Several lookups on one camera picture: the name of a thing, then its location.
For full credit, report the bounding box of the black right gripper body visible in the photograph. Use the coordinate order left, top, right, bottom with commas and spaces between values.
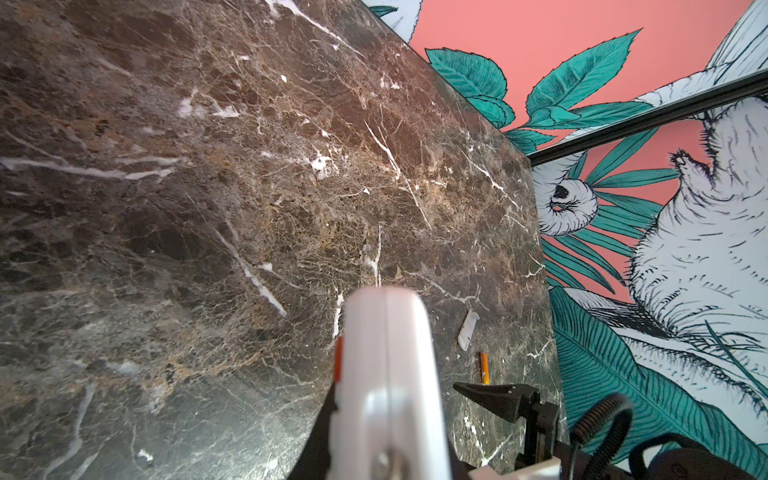
515, 398, 573, 479

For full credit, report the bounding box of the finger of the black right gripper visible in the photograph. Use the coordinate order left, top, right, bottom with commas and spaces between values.
453, 382, 540, 423

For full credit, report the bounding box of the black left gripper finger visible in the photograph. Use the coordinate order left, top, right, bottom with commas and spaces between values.
286, 383, 337, 480

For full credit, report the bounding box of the orange battery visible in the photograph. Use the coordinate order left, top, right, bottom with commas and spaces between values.
478, 352, 490, 385

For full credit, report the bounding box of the white battery cover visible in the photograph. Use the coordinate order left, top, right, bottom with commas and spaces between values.
457, 309, 479, 352

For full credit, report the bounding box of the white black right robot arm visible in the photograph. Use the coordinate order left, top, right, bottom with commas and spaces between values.
453, 382, 753, 479

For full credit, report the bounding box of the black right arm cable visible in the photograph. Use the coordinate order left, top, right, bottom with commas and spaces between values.
568, 392, 636, 480

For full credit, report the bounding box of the black right corner frame post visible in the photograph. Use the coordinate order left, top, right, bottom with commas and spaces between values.
527, 70, 767, 167

